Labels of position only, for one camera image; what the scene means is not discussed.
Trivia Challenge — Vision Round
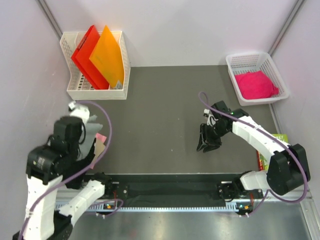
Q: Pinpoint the tan t shirt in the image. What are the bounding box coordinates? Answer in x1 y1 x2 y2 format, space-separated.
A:
93 139 106 161

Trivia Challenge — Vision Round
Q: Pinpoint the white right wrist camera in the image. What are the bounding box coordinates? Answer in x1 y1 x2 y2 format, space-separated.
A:
203 109 216 127

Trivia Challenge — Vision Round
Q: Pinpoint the pink t shirt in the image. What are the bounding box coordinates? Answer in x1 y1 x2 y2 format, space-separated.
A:
90 133 107 169

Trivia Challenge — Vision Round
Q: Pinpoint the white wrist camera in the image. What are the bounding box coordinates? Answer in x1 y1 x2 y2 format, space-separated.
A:
203 109 216 127
68 101 90 124

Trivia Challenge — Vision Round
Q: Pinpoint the magenta t shirt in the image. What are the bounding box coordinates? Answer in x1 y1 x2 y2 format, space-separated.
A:
235 70 279 100

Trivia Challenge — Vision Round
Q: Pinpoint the grey t shirt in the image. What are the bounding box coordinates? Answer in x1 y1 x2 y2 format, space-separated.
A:
77 115 103 161

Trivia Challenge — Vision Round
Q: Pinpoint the purple cable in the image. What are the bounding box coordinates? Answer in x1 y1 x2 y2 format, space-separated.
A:
198 91 309 218
18 100 124 240

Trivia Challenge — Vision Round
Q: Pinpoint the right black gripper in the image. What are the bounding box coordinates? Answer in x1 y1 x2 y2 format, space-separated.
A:
197 122 230 153

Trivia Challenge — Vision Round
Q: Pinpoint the white mesh basket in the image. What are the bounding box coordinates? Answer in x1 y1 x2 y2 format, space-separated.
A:
225 51 289 106

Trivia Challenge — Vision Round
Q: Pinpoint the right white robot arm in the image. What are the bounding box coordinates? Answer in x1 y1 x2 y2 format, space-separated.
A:
196 101 311 198

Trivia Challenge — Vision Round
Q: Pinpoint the orange plastic folder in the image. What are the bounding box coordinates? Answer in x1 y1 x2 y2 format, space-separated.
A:
89 25 125 90

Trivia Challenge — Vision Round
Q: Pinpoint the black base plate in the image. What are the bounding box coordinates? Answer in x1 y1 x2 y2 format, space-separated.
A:
84 173 266 207

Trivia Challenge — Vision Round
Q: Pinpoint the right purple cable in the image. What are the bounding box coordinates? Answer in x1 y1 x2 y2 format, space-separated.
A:
198 91 309 218

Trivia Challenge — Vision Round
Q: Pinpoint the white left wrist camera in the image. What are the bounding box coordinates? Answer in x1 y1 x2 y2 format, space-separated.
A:
68 101 90 124

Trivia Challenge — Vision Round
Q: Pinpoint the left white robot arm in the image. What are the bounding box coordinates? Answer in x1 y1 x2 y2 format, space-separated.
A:
12 114 114 240

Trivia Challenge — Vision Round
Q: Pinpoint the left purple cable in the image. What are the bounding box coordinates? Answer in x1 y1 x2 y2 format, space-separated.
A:
18 100 124 240

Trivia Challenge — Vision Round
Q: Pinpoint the red plastic folder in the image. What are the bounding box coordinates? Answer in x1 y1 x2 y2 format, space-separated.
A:
71 25 110 90

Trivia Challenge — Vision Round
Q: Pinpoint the white file organizer basket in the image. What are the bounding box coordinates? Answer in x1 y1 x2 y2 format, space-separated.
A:
60 26 131 101

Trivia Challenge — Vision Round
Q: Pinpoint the aluminium frame rail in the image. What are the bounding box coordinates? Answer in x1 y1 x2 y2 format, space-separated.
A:
39 180 314 213

